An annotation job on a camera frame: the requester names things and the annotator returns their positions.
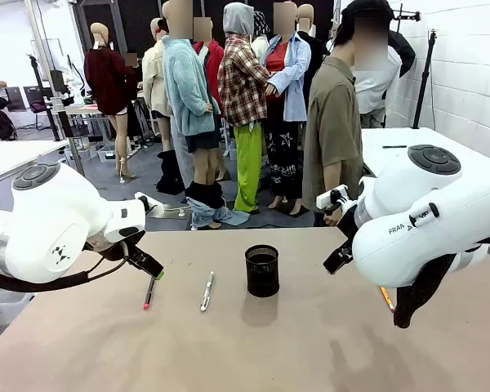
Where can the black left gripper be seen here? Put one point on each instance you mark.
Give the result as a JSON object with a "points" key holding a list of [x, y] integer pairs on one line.
{"points": [[116, 247]]}

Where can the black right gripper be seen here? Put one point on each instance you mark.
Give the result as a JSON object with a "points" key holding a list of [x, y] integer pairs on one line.
{"points": [[348, 226]]}

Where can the black pen with pink cap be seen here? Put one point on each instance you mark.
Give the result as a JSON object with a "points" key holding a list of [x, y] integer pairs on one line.
{"points": [[149, 294]]}

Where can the yellow pencil with pink eraser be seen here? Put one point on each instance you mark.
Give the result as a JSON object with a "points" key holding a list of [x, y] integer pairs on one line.
{"points": [[388, 299]]}

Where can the grey white clear pen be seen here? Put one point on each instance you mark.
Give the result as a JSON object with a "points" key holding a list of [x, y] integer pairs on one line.
{"points": [[207, 292]]}

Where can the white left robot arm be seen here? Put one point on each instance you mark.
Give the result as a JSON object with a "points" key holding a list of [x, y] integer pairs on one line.
{"points": [[45, 220]]}

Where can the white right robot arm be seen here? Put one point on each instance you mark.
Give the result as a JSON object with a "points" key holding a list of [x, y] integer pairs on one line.
{"points": [[433, 196]]}

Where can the person's right forearm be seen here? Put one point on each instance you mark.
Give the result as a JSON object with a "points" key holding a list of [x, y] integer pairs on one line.
{"points": [[333, 183]]}

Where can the black mesh pen holder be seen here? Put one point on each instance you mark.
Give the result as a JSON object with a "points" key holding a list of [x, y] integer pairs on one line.
{"points": [[262, 277]]}

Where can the black pen on white table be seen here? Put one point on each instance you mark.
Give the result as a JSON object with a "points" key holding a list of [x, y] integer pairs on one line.
{"points": [[394, 146]]}

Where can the person's right hand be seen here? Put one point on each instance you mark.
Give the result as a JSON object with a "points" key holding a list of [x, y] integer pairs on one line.
{"points": [[330, 218]]}

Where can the pile of black clothing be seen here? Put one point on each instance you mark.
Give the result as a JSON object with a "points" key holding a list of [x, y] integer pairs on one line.
{"points": [[170, 175]]}

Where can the white side table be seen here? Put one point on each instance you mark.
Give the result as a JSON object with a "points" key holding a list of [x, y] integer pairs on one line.
{"points": [[396, 159]]}

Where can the grey storage box on floor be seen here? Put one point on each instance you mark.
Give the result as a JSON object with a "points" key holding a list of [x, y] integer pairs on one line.
{"points": [[106, 153]]}

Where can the person in olive shirt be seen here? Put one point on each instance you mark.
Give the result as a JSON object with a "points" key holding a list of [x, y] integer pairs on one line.
{"points": [[335, 122]]}

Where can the white plastic bin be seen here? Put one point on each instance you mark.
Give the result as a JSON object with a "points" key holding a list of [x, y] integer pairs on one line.
{"points": [[4, 314]]}

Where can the large white work table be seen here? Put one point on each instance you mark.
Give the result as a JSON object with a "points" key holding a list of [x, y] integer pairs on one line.
{"points": [[12, 157]]}

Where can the mannequin in light blue fleece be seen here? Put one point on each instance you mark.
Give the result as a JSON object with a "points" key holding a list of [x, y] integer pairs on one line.
{"points": [[185, 90]]}

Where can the mannequin white shirt black jacket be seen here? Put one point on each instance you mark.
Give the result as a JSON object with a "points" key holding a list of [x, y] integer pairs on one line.
{"points": [[375, 85]]}

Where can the mannequin in maroon sweater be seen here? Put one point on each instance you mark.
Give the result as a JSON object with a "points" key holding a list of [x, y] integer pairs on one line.
{"points": [[108, 81]]}

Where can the mannequin in cream jacket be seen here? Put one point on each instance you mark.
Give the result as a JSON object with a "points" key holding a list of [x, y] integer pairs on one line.
{"points": [[155, 77]]}

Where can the mannequin blue shirt red top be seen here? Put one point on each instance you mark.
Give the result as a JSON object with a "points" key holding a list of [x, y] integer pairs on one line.
{"points": [[288, 81]]}

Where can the mannequin plaid shirt green trousers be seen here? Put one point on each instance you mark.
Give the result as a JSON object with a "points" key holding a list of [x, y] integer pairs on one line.
{"points": [[243, 94]]}

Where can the black light stand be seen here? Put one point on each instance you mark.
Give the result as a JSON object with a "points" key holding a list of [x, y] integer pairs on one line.
{"points": [[45, 94]]}

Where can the dark office chair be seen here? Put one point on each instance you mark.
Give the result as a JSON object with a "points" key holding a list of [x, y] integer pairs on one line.
{"points": [[16, 100], [34, 100]]}

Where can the black tripod stand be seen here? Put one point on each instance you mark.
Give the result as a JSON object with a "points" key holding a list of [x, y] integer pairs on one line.
{"points": [[425, 77]]}

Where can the mannequin in red jacket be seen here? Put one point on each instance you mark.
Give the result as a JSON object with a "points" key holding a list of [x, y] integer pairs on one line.
{"points": [[213, 65]]}

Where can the mannequin in black jacket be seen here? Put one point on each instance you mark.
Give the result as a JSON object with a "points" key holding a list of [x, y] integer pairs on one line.
{"points": [[316, 49]]}

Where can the mannequin with patterned headscarf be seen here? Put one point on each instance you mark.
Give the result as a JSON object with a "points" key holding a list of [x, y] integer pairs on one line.
{"points": [[260, 28]]}

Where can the metal mannequin base plate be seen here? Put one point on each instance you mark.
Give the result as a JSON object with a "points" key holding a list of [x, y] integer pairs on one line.
{"points": [[169, 211]]}

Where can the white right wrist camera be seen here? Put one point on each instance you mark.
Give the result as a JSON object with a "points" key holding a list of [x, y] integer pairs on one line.
{"points": [[330, 195]]}

